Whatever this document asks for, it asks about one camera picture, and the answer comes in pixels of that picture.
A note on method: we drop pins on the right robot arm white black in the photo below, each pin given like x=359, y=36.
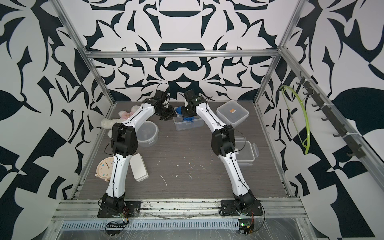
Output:
x=223, y=145

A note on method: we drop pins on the clear lunch box lid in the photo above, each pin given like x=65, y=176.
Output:
x=245, y=151

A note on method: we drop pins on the clear rectangular lunch box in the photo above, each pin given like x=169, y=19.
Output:
x=182, y=123
x=232, y=113

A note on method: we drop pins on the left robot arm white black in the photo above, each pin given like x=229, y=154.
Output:
x=124, y=144

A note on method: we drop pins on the round clear container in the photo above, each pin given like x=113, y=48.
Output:
x=147, y=134

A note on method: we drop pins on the pink round alarm clock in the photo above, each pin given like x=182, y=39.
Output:
x=104, y=169

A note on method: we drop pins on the white rectangular box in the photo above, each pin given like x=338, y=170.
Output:
x=138, y=168

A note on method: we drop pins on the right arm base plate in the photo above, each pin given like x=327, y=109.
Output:
x=235, y=208

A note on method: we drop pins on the white teddy bear pink shirt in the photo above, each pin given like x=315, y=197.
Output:
x=123, y=116

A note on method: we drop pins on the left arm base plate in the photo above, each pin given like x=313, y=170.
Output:
x=124, y=209

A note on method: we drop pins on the black wall hook rack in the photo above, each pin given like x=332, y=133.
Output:
x=333, y=115

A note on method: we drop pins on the green clothes hanger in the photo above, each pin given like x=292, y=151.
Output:
x=298, y=116

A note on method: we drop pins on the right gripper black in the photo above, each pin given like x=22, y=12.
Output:
x=183, y=112

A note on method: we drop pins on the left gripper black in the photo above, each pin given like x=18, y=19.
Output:
x=172, y=113

